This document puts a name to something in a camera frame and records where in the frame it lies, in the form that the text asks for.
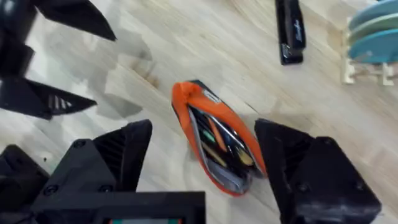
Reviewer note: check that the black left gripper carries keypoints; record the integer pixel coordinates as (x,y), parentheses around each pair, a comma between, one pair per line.
(14,34)

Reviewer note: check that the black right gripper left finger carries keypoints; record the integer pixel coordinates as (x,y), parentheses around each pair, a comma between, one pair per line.
(124,149)

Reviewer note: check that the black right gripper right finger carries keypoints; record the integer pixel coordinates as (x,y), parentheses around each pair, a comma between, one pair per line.
(323,186)

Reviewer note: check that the orange soft zip bag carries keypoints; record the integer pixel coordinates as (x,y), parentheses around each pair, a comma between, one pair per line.
(224,112)

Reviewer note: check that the pale wooden peg rack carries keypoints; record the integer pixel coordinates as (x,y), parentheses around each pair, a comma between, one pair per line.
(348,73)

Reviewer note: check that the black stapler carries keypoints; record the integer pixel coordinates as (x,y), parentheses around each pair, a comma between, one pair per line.
(290,31)

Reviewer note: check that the pale green plate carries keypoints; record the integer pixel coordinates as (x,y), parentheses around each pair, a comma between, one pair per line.
(373,29)

